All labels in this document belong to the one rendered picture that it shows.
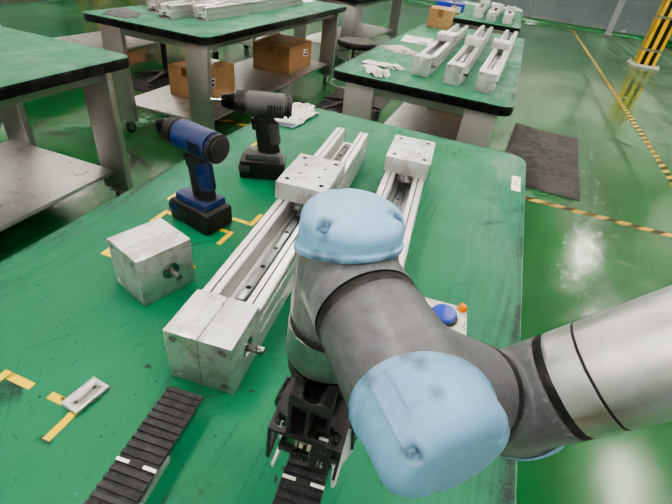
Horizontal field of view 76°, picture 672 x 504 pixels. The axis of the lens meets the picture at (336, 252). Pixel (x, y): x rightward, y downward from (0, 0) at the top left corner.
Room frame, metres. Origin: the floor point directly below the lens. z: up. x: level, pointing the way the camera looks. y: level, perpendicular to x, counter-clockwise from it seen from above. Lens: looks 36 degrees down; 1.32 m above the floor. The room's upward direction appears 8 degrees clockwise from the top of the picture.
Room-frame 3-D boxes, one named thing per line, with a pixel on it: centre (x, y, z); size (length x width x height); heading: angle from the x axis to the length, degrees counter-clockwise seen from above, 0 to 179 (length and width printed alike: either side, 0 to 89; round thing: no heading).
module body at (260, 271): (0.85, 0.07, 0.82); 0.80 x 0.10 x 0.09; 169
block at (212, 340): (0.41, 0.15, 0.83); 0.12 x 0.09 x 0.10; 79
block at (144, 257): (0.57, 0.31, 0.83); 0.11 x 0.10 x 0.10; 55
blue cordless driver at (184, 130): (0.80, 0.33, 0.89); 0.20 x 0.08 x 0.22; 61
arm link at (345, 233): (0.25, -0.01, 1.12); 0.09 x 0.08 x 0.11; 25
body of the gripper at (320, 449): (0.25, 0.00, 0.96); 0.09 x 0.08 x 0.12; 169
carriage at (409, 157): (1.06, -0.16, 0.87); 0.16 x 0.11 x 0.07; 169
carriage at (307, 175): (0.85, 0.07, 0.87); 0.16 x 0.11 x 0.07; 169
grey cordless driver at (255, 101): (1.05, 0.26, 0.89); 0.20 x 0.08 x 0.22; 97
